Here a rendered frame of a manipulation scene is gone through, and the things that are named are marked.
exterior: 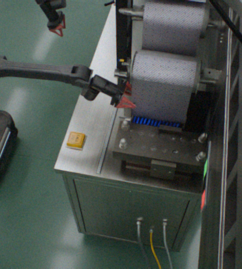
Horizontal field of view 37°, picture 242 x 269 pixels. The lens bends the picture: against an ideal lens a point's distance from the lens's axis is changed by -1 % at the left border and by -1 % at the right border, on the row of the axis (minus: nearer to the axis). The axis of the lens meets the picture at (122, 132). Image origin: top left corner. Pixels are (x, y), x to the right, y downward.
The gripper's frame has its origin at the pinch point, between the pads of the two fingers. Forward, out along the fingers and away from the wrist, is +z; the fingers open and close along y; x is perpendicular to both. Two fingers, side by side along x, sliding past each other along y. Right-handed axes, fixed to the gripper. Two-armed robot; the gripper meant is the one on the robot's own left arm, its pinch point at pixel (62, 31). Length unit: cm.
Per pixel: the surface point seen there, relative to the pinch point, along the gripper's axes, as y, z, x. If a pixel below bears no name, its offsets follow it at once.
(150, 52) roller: -30, -5, -53
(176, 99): -50, 2, -64
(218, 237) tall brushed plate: -111, -23, -85
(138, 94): -49, -2, -50
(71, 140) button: -61, 11, -15
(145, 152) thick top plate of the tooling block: -68, 12, -51
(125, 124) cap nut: -58, 6, -42
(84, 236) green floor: -82, 97, 15
